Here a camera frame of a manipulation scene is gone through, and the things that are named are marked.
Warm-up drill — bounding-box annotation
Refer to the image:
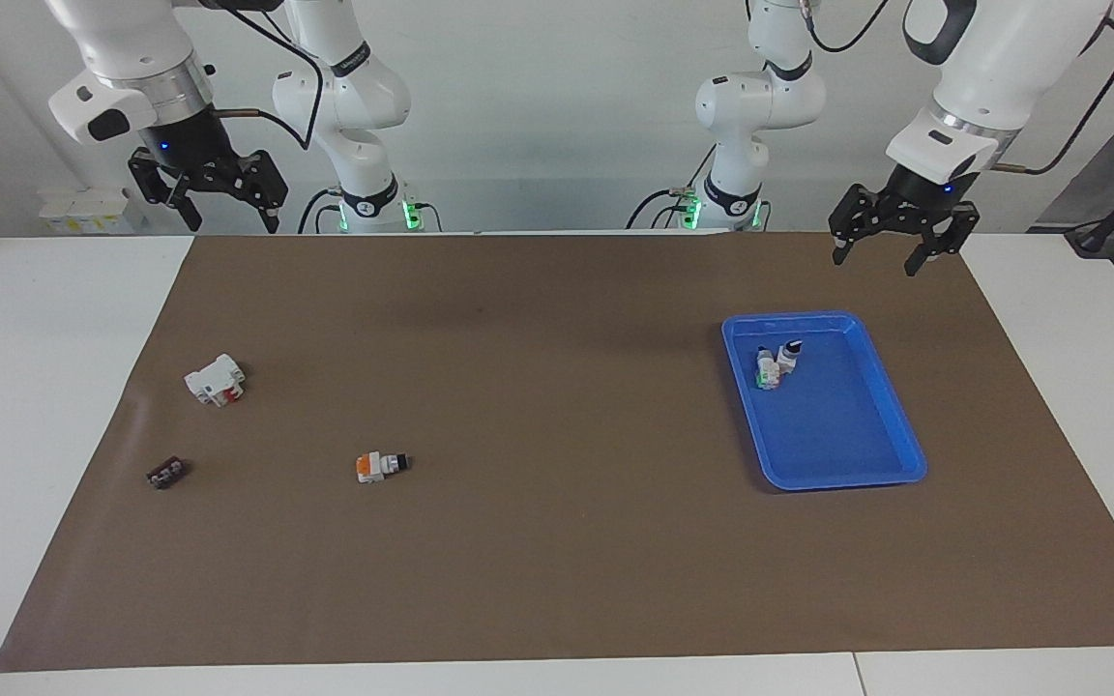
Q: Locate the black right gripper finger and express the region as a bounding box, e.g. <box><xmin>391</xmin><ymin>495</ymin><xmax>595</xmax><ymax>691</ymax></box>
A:
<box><xmin>128</xmin><ymin>147</ymin><xmax>204</xmax><ymax>234</ymax></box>
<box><xmin>224</xmin><ymin>149</ymin><xmax>290</xmax><ymax>236</ymax></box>

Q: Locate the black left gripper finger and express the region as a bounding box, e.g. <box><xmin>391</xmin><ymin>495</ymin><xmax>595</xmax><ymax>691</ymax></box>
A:
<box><xmin>903</xmin><ymin>199</ymin><xmax>982</xmax><ymax>279</ymax></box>
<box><xmin>828</xmin><ymin>183</ymin><xmax>894</xmax><ymax>268</ymax></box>

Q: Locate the white cardboard box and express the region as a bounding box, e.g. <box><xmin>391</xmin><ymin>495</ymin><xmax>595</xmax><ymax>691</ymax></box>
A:
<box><xmin>37</xmin><ymin>186</ymin><xmax>148</xmax><ymax>236</ymax></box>

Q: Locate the white circuit breaker red lever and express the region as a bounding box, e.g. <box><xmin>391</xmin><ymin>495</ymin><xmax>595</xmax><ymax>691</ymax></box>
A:
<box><xmin>183</xmin><ymin>353</ymin><xmax>248</xmax><ymax>408</ymax></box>

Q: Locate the blue plastic tray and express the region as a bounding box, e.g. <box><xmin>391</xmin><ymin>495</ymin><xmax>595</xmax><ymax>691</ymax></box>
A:
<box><xmin>720</xmin><ymin>310</ymin><xmax>929</xmax><ymax>493</ymax></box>

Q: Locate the brown table mat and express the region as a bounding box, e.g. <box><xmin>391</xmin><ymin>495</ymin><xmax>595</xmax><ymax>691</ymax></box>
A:
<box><xmin>0</xmin><ymin>230</ymin><xmax>1114</xmax><ymax>674</ymax></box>

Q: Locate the black base cable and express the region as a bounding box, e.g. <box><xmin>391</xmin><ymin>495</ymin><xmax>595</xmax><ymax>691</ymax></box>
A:
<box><xmin>625</xmin><ymin>188</ymin><xmax>703</xmax><ymax>232</ymax></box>
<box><xmin>297</xmin><ymin>188</ymin><xmax>341</xmax><ymax>236</ymax></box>

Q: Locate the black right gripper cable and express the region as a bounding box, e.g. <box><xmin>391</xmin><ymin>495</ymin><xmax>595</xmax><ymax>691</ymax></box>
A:
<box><xmin>213</xmin><ymin>0</ymin><xmax>328</xmax><ymax>152</ymax></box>

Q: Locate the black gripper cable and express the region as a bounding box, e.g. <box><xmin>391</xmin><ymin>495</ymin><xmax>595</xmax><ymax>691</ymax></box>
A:
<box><xmin>213</xmin><ymin>0</ymin><xmax>328</xmax><ymax>152</ymax></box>
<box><xmin>988</xmin><ymin>17</ymin><xmax>1114</xmax><ymax>178</ymax></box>

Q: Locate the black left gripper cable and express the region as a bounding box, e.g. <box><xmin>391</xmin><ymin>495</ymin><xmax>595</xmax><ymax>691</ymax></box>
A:
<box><xmin>988</xmin><ymin>17</ymin><xmax>1114</xmax><ymax>178</ymax></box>

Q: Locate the selector switch with orange base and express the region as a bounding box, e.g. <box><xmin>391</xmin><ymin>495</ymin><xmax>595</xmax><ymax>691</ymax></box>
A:
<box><xmin>355</xmin><ymin>450</ymin><xmax>411</xmax><ymax>485</ymax></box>

